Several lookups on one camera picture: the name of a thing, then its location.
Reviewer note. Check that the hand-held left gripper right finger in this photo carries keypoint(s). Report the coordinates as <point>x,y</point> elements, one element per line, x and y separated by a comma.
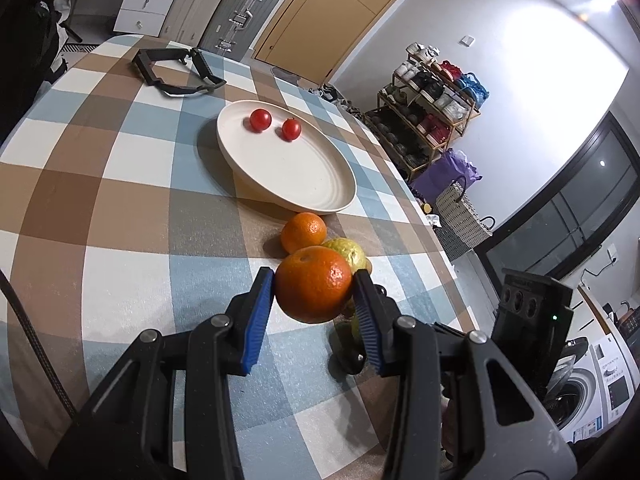
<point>369,325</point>

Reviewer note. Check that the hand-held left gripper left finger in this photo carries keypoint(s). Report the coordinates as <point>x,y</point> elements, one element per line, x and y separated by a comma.
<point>257,320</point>

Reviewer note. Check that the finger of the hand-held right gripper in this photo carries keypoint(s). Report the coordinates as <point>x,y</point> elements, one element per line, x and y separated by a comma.
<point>350,362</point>
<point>380,293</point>

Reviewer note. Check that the yellow guava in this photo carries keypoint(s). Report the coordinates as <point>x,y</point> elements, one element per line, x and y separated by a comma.
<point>352,255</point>

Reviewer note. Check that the large orange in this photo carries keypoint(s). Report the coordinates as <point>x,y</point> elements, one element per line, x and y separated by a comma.
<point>312,285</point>

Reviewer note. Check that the small orange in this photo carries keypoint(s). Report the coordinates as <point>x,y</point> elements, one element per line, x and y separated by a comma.
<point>302,232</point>

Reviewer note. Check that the cream ribbed plate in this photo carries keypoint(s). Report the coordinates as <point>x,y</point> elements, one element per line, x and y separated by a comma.
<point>290,170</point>

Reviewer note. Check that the white washing machine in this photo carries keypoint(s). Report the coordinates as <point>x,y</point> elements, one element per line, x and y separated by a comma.
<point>585,385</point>

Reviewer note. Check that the woven basket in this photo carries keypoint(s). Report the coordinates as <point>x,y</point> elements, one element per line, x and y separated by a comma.
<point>462,220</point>

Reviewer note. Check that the dark framed window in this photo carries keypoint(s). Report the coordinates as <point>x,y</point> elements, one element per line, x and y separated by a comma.
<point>565,210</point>

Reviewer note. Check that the purple bag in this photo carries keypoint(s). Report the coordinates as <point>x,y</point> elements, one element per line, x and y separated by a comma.
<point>440,175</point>

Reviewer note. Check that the red tomato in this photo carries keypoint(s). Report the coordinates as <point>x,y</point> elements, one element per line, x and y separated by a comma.
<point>291,129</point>
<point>260,120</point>

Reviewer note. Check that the scattered shoes on floor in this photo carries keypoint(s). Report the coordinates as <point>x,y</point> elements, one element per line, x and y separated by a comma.
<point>335,100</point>

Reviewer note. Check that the wooden shoe rack with shoes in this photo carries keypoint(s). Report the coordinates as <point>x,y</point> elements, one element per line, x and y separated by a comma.
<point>430,90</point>

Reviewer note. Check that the wooden door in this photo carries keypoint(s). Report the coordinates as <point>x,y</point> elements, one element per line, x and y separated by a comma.
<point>325,20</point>

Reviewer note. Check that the silver suitcase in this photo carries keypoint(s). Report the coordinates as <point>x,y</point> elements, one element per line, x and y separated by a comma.
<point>240,15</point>

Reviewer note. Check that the beige suitcase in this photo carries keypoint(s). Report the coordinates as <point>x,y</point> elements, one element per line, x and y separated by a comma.
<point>200,5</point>

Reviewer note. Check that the white desk with drawers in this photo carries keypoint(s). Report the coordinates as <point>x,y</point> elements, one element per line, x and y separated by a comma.
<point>145,5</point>

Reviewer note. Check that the black jacket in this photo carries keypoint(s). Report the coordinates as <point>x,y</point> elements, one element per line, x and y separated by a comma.
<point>25,45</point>

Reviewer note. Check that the white wall socket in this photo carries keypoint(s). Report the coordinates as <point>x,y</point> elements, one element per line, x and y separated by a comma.
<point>612,254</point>

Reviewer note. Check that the white wall switch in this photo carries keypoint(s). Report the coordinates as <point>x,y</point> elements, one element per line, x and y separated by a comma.
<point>467,40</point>

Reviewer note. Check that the black folding frame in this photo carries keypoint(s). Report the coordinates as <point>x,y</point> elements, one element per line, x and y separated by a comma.
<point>145,72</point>

